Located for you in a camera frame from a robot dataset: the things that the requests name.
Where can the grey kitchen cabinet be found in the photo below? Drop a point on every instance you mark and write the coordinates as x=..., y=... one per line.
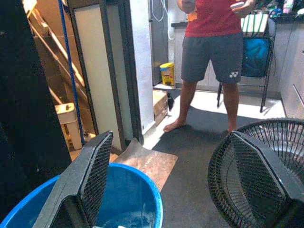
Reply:
x=293, y=59

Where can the brown cardboard box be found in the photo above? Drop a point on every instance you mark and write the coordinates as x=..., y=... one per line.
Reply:
x=159, y=104

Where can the large black appliance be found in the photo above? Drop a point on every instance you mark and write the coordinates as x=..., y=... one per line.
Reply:
x=21, y=107

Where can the person in red shirt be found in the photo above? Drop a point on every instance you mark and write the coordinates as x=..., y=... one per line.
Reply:
x=211, y=54

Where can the blue plastic bucket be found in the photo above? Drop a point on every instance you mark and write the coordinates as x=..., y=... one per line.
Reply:
x=133, y=192

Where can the wooden ladder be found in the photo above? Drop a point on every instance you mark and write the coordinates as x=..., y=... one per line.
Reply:
x=54, y=52

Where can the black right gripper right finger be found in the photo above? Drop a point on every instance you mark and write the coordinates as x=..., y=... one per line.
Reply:
x=273, y=166

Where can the yellow plastic bin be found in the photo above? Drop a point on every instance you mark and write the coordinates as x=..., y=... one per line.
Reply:
x=167, y=73

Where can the black door frame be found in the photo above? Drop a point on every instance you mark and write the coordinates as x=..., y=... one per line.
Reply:
x=129, y=71

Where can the blue pole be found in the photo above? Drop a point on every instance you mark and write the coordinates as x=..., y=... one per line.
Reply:
x=71, y=71

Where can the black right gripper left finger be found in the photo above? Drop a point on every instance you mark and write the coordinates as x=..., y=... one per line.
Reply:
x=71, y=180

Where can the black folding chair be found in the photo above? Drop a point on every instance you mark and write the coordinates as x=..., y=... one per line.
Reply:
x=267, y=78

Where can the green white striped cloth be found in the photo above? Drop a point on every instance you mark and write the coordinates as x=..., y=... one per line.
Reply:
x=254, y=25

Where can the small black floor object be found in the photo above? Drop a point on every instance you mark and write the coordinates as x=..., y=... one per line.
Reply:
x=170, y=101

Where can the blue bag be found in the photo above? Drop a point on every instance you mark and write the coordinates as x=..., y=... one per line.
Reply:
x=255, y=57

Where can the pink bottle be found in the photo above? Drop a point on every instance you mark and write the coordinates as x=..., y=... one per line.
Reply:
x=288, y=6

